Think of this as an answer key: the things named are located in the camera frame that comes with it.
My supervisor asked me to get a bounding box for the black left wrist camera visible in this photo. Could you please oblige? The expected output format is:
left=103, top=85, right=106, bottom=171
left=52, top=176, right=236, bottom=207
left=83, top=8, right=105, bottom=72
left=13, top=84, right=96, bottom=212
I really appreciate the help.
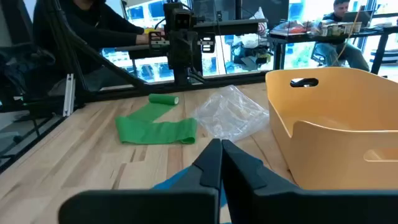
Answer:
left=162, top=2, right=197, bottom=32

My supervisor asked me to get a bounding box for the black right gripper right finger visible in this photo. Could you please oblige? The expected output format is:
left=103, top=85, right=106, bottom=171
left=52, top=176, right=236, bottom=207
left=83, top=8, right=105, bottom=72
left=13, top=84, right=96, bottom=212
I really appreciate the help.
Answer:
left=221, top=139, right=398, bottom=224

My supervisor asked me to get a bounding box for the black office table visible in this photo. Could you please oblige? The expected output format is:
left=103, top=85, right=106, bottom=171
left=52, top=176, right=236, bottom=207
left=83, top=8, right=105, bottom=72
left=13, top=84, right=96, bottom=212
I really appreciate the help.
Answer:
left=269, top=26, right=398, bottom=75

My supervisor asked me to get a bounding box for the blue elastic bandage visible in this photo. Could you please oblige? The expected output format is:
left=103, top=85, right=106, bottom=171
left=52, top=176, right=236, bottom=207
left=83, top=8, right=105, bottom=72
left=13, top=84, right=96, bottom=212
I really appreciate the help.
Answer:
left=151, top=156, right=264, bottom=224

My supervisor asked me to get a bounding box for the yellow cable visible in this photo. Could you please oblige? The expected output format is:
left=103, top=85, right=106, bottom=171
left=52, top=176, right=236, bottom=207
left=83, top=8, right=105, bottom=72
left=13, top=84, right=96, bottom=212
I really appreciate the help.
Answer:
left=337, top=4, right=363, bottom=65

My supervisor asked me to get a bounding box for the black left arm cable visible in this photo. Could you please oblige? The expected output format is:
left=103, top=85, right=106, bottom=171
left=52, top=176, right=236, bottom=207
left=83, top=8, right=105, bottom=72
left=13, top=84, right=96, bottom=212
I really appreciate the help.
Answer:
left=154, top=17, right=167, bottom=31

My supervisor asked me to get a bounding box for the person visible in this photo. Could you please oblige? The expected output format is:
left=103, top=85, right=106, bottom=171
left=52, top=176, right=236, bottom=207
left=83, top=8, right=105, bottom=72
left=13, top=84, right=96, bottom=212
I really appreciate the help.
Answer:
left=32, top=0, right=165, bottom=94
left=312, top=0, right=371, bottom=72

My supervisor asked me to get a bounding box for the black computer monitor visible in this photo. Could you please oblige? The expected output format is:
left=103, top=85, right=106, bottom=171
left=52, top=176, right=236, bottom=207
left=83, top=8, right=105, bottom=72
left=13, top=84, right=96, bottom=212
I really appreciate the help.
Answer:
left=192, top=0, right=290, bottom=23

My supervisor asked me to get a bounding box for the black office chair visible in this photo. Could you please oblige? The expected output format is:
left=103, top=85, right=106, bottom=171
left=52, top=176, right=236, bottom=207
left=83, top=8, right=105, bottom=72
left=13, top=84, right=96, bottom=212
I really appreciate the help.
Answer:
left=0, top=0, right=58, bottom=105

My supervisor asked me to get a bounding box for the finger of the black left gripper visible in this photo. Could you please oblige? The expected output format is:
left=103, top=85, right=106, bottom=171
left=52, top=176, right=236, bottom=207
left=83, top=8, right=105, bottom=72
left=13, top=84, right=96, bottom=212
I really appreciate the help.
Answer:
left=169, top=30, right=185, bottom=71
left=183, top=30, right=199, bottom=71

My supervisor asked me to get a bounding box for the clear plastic bag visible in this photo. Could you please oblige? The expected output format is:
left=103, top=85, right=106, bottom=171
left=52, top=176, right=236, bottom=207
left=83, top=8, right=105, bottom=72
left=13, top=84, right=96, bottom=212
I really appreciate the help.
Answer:
left=192, top=84, right=271, bottom=143

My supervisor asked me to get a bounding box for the silver aluminium bracket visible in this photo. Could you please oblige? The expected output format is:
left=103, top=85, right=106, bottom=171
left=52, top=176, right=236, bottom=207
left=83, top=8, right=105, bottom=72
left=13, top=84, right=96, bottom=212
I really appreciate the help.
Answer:
left=62, top=73, right=76, bottom=118

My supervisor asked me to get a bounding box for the black laptop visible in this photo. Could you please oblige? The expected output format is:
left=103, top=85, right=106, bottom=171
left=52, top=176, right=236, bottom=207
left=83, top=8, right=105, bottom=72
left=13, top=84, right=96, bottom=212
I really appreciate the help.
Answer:
left=341, top=10, right=374, bottom=28

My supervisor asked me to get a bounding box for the white plastic bag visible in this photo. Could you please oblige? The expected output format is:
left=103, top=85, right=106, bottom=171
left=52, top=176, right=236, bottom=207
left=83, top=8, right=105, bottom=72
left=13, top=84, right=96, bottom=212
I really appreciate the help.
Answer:
left=241, top=6, right=269, bottom=47

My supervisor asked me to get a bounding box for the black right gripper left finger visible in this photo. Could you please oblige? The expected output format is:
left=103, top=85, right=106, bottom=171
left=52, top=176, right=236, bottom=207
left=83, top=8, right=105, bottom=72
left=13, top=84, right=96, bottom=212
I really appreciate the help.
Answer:
left=58, top=138, right=223, bottom=224

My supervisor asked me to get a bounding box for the green elastic bandage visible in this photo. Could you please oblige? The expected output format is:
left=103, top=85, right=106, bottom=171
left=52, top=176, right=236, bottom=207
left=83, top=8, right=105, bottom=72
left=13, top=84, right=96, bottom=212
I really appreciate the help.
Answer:
left=114, top=93, right=198, bottom=146

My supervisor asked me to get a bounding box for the grey desk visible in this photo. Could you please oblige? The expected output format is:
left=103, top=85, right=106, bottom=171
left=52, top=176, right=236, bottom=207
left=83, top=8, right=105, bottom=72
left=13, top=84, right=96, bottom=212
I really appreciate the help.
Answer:
left=114, top=17, right=269, bottom=60

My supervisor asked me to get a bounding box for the yellow plastic bin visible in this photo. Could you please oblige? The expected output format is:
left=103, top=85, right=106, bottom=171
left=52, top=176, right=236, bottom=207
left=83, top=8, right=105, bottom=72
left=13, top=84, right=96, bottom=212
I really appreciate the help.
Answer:
left=265, top=67, right=398, bottom=191

